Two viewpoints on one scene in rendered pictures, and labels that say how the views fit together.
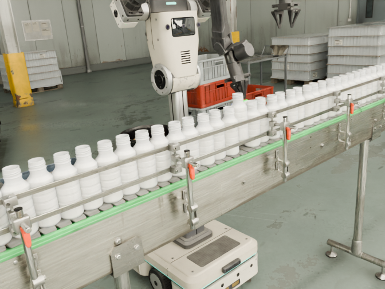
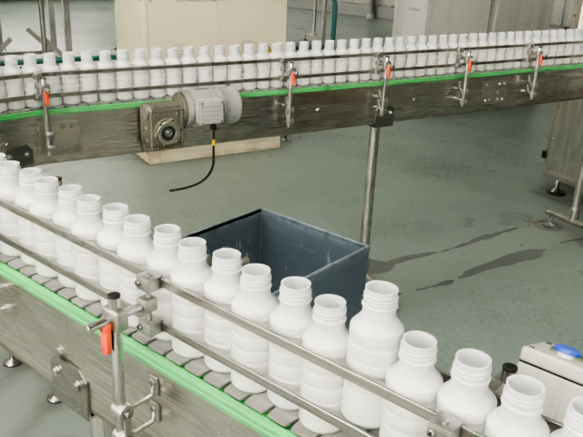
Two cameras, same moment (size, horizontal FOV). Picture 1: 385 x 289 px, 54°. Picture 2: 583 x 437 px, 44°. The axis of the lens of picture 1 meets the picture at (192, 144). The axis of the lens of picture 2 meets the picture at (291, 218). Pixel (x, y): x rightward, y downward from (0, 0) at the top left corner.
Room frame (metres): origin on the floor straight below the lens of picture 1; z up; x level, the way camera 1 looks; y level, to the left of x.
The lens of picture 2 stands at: (1.05, -0.83, 1.55)
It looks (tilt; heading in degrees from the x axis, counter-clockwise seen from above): 22 degrees down; 79
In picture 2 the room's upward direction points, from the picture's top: 3 degrees clockwise
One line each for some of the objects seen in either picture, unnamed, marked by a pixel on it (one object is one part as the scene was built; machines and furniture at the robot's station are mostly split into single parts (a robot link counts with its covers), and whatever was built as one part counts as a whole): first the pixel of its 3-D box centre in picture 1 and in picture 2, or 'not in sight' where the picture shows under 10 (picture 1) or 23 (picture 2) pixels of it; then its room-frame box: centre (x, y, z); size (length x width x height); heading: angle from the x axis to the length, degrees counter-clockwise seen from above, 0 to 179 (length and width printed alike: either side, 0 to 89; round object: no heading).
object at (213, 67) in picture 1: (203, 68); not in sight; (3.81, -0.17, 1.00); 0.61 x 0.41 x 0.22; 137
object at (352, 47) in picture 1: (365, 55); not in sight; (7.41, -3.49, 0.59); 1.24 x 1.03 x 1.17; 132
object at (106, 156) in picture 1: (108, 171); (92, 247); (0.94, 0.23, 1.08); 0.06 x 0.06 x 0.17
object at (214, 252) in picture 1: (190, 240); not in sight; (1.92, 0.05, 0.24); 0.68 x 0.53 x 0.41; 40
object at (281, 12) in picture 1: (282, 16); not in sight; (1.70, -0.43, 1.44); 0.07 x 0.07 x 0.09; 40
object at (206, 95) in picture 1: (205, 90); not in sight; (3.81, -0.17, 0.78); 0.61 x 0.41 x 0.22; 136
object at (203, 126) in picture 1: (204, 139); (254, 328); (1.16, -0.04, 1.08); 0.06 x 0.06 x 0.17
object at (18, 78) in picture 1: (18, 79); not in sight; (8.06, 3.56, 0.55); 0.40 x 0.40 x 1.10; 40
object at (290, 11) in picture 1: (289, 16); not in sight; (1.68, -0.45, 1.44); 0.07 x 0.07 x 0.09; 40
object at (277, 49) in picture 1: (279, 53); not in sight; (6.38, -1.55, 0.85); 0.36 x 0.12 x 0.27; 40
